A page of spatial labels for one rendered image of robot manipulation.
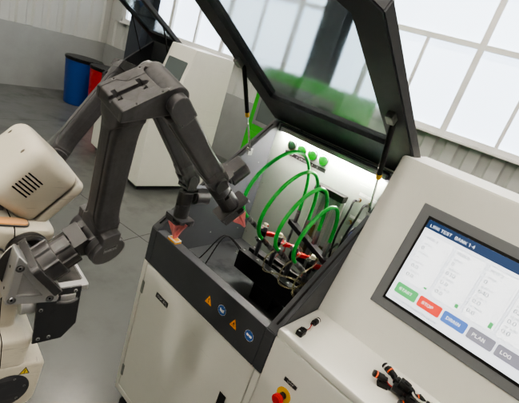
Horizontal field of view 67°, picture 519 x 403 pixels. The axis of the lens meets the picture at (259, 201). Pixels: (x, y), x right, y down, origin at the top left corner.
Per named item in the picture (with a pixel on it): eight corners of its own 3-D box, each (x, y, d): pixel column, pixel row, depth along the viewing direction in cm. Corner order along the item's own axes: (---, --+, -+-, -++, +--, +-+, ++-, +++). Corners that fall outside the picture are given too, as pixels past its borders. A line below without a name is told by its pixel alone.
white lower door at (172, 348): (117, 384, 186) (145, 262, 163) (121, 381, 188) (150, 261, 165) (200, 504, 149) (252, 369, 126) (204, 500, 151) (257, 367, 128)
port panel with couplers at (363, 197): (328, 251, 164) (357, 184, 154) (333, 249, 167) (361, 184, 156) (354, 268, 157) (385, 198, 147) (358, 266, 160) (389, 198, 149)
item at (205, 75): (69, 145, 483) (95, -32, 416) (150, 151, 559) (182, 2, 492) (112, 191, 401) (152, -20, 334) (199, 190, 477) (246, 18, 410)
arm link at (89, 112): (118, 45, 119) (130, 49, 111) (151, 77, 128) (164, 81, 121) (21, 161, 114) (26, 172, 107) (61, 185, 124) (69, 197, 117)
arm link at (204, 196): (179, 169, 147) (190, 177, 141) (205, 170, 154) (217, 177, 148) (173, 199, 150) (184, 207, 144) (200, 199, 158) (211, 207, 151)
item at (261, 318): (149, 264, 163) (157, 230, 157) (157, 261, 166) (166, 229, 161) (251, 365, 127) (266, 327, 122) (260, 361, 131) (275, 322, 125)
